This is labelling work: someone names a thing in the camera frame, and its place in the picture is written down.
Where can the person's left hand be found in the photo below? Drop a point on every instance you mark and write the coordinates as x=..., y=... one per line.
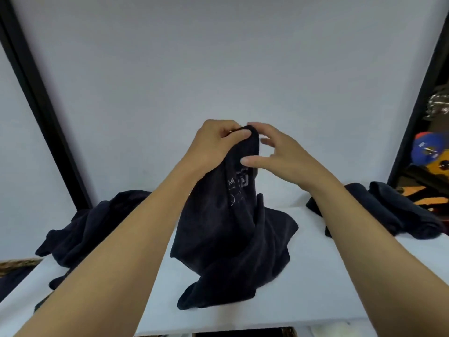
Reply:
x=207, y=150

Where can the person's right hand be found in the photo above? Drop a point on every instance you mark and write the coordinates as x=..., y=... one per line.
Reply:
x=294, y=161

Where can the dark navy printed towel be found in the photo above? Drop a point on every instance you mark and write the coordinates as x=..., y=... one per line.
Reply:
x=414, y=214
x=231, y=242
x=368, y=203

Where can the heap of dark navy towels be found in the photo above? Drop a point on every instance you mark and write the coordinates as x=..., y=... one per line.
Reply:
x=91, y=228

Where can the person's left forearm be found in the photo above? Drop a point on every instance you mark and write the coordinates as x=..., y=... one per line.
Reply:
x=105, y=270

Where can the person's right forearm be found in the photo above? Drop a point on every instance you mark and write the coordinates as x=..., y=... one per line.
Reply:
x=386, y=270

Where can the black weight rack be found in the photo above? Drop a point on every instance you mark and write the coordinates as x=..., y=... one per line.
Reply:
x=421, y=178

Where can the chrome barbell sleeve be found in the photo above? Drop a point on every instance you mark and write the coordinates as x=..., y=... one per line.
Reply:
x=438, y=105

